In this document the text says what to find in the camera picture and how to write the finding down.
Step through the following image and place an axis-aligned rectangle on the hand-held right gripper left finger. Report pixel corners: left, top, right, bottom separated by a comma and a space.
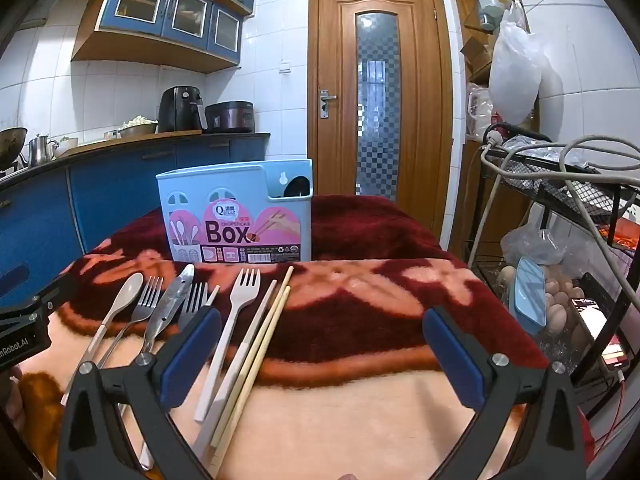
56, 305, 223, 480

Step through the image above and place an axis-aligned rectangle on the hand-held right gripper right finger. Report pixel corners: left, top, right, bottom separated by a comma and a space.
422, 305, 596, 480

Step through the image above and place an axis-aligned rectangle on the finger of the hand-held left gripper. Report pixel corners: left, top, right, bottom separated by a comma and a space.
0, 266, 80, 313

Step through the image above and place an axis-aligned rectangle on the metal fork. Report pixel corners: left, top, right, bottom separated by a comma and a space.
177, 281, 211, 332
95, 276, 165, 368

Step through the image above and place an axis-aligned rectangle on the white plastic knife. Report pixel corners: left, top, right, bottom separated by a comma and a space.
192, 279, 278, 458

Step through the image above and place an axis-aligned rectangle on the wooden chopstick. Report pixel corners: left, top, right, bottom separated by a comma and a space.
210, 266, 295, 450
212, 286, 292, 467

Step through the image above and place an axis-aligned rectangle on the beige spoon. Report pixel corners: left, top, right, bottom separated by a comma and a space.
60, 272, 146, 406

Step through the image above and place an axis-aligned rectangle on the white fork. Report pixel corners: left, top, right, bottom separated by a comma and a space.
194, 267, 262, 422

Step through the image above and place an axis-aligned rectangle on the light blue utensil box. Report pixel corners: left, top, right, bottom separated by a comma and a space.
156, 158, 314, 264

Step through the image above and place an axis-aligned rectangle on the person's left hand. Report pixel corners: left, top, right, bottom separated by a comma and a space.
0, 366, 25, 432

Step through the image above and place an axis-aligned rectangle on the light blue lid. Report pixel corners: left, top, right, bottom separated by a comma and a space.
509, 257, 547, 336

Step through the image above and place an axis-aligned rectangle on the red floral blanket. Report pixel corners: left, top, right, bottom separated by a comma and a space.
20, 195, 596, 480

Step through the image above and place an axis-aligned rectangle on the pile of eggs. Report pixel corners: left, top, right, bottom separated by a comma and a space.
497, 265, 588, 358

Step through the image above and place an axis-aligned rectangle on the blue kitchen base cabinet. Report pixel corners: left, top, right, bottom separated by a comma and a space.
0, 132, 272, 311

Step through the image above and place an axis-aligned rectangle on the clear plastic bag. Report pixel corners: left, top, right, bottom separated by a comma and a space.
501, 224, 583, 267

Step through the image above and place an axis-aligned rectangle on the steel kettle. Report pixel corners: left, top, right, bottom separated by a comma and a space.
27, 134, 59, 167

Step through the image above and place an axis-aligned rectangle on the smartphone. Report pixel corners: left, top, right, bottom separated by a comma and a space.
571, 296, 630, 370

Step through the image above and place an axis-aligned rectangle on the dark wok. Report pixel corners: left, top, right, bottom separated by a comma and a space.
0, 127, 29, 171

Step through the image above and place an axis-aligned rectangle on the wooden shelf unit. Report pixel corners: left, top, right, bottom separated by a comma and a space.
451, 0, 543, 263

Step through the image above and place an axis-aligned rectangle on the steel bowl with food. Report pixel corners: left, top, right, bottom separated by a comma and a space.
119, 116, 160, 137

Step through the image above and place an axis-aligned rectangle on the black air fryer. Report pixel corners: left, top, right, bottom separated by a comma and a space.
159, 86, 208, 133

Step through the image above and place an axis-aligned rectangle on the dark rice cooker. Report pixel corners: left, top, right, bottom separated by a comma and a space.
205, 101, 255, 134

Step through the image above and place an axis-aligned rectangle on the plastic wrapped white kettle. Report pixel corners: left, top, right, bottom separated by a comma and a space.
466, 82, 496, 142

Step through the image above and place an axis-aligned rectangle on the white plastic bag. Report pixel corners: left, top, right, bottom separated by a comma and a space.
488, 7, 544, 126

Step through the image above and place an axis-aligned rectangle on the cardboard box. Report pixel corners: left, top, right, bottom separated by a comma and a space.
460, 37, 493, 63

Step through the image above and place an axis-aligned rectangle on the wooden door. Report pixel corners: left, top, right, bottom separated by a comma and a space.
307, 0, 454, 261

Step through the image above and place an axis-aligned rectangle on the grey blue container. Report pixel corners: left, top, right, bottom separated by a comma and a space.
477, 0, 512, 31

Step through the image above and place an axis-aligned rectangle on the black wire rack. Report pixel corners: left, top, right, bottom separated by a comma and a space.
462, 127, 640, 423

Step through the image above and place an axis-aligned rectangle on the metal door handle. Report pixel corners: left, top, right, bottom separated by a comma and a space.
319, 87, 338, 120

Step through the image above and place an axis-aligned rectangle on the blue wall cabinet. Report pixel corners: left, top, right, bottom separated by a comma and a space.
70, 0, 260, 74

